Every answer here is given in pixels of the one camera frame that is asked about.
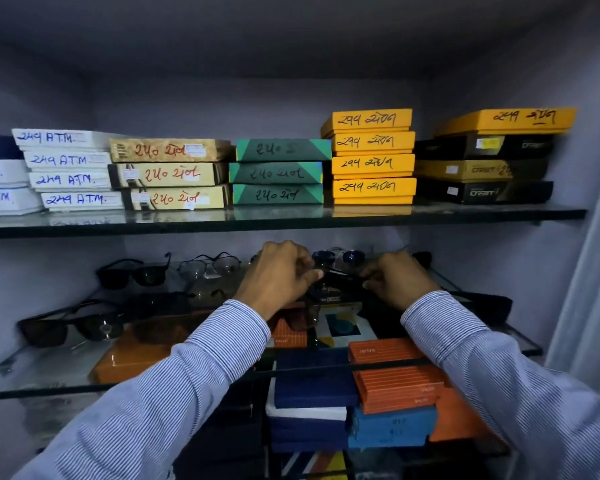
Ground person's right hand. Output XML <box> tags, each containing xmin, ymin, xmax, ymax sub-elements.
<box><xmin>359</xmin><ymin>252</ymin><xmax>442</xmax><ymax>312</ymax></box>

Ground light blue box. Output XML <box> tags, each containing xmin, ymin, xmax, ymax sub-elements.
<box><xmin>348</xmin><ymin>405</ymin><xmax>439</xmax><ymax>449</ymax></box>

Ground beige handwritten box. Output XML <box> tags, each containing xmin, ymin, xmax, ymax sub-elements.
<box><xmin>122</xmin><ymin>185</ymin><xmax>232</xmax><ymax>211</ymax></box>
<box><xmin>107</xmin><ymin>162</ymin><xmax>230</xmax><ymax>189</ymax></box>
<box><xmin>109</xmin><ymin>138</ymin><xmax>233</xmax><ymax>164</ymax></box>

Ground large white handwritten box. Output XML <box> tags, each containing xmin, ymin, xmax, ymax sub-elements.
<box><xmin>0</xmin><ymin>187</ymin><xmax>45</xmax><ymax>216</ymax></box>
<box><xmin>0</xmin><ymin>160</ymin><xmax>31</xmax><ymax>189</ymax></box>

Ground wide yellow handwritten box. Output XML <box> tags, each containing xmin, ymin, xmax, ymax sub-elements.
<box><xmin>435</xmin><ymin>107</ymin><xmax>578</xmax><ymax>137</ymax></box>

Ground dark thin-frame eyeglasses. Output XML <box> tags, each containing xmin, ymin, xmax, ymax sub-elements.
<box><xmin>307</xmin><ymin>267</ymin><xmax>377</xmax><ymax>295</ymax></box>

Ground large black sunglasses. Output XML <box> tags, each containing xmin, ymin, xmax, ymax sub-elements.
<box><xmin>17</xmin><ymin>300</ymin><xmax>127</xmax><ymax>349</ymax></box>

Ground white box with blue pattern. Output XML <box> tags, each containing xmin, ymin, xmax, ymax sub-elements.
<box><xmin>312</xmin><ymin>303</ymin><xmax>378</xmax><ymax>349</ymax></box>

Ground glass shelf with eyeglasses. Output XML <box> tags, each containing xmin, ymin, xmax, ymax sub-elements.
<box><xmin>0</xmin><ymin>262</ymin><xmax>544</xmax><ymax>401</ymax></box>

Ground striped colourful box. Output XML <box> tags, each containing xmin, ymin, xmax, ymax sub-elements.
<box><xmin>279</xmin><ymin>451</ymin><xmax>350</xmax><ymax>480</ymax></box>

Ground plain orange box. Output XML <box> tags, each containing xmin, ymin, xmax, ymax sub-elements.
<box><xmin>429</xmin><ymin>386</ymin><xmax>493</xmax><ymax>443</ymax></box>

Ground person's right forearm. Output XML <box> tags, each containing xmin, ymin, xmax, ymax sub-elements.
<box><xmin>400</xmin><ymin>290</ymin><xmax>600</xmax><ymax>480</ymax></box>

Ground small orange box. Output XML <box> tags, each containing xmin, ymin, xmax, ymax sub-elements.
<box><xmin>269</xmin><ymin>319</ymin><xmax>309</xmax><ymax>349</ymax></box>

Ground clear-lens thin eyeglasses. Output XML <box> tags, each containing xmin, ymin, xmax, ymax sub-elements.
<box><xmin>177</xmin><ymin>252</ymin><xmax>242</xmax><ymax>282</ymax></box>

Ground orange ribbed box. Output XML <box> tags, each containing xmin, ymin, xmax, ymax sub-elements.
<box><xmin>348</xmin><ymin>338</ymin><xmax>447</xmax><ymax>415</ymax></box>

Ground brown-tinted sunglasses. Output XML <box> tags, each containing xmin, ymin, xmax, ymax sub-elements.
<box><xmin>267</xmin><ymin>302</ymin><xmax>322</xmax><ymax>333</ymax></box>

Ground large orange box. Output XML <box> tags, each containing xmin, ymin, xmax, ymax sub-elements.
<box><xmin>89</xmin><ymin>313</ymin><xmax>211</xmax><ymax>386</ymax></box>

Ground black printed box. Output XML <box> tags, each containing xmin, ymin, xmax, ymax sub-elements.
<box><xmin>416</xmin><ymin>178</ymin><xmax>555</xmax><ymax>205</ymax></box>
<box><xmin>413</xmin><ymin>134</ymin><xmax>557</xmax><ymax>161</ymax></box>

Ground white flat box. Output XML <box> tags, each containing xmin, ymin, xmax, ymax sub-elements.
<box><xmin>265</xmin><ymin>377</ymin><xmax>350</xmax><ymax>422</ymax></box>

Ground dark navy flat box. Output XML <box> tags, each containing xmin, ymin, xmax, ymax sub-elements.
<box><xmin>269</xmin><ymin>419</ymin><xmax>351</xmax><ymax>454</ymax></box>

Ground green handwritten box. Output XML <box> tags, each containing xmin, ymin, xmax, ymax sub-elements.
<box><xmin>228</xmin><ymin>162</ymin><xmax>325</xmax><ymax>185</ymax></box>
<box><xmin>232</xmin><ymin>184</ymin><xmax>325</xmax><ymax>206</ymax></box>
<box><xmin>235</xmin><ymin>138</ymin><xmax>333</xmax><ymax>163</ymax></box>

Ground white cabinet door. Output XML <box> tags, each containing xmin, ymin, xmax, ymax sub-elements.
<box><xmin>544</xmin><ymin>132</ymin><xmax>600</xmax><ymax>415</ymax></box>

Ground person's left forearm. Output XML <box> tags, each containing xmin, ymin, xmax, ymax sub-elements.
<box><xmin>11</xmin><ymin>299</ymin><xmax>272</xmax><ymax>480</ymax></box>

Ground blue-lens eyeglasses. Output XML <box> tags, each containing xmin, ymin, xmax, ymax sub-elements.
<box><xmin>311</xmin><ymin>249</ymin><xmax>367</xmax><ymax>271</ymax></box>

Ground navy blue box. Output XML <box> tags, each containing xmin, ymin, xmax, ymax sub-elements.
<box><xmin>274</xmin><ymin>347</ymin><xmax>360</xmax><ymax>409</ymax></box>

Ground glass shelf with boxes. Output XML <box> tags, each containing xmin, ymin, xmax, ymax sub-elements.
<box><xmin>0</xmin><ymin>204</ymin><xmax>588</xmax><ymax>240</ymax></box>

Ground yellow printed box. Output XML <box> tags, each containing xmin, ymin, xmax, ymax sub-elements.
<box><xmin>414</xmin><ymin>158</ymin><xmax>551</xmax><ymax>183</ymax></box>

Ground person's left hand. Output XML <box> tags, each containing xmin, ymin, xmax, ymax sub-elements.
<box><xmin>234</xmin><ymin>240</ymin><xmax>326</xmax><ymax>321</ymax></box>

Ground black labelled box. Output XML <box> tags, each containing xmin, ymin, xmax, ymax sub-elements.
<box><xmin>318</xmin><ymin>286</ymin><xmax>363</xmax><ymax>307</ymax></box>

